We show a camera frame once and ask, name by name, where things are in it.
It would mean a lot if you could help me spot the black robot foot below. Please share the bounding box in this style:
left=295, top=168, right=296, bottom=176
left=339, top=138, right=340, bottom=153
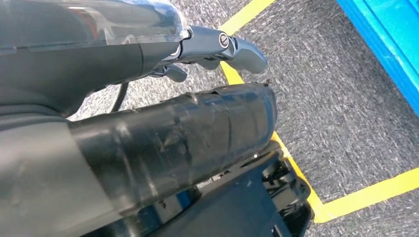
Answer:
left=82, top=140, right=315, bottom=237

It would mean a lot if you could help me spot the yellow floor tape square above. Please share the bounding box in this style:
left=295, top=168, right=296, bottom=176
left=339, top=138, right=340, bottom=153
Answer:
left=218, top=0, right=419, bottom=224

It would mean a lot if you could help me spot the left hand black cable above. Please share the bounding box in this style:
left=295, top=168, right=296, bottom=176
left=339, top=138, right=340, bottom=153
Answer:
left=110, top=81, right=129, bottom=113

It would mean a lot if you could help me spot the blue metal shelf rack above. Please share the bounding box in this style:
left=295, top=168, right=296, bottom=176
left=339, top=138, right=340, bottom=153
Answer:
left=337, top=0, right=419, bottom=117

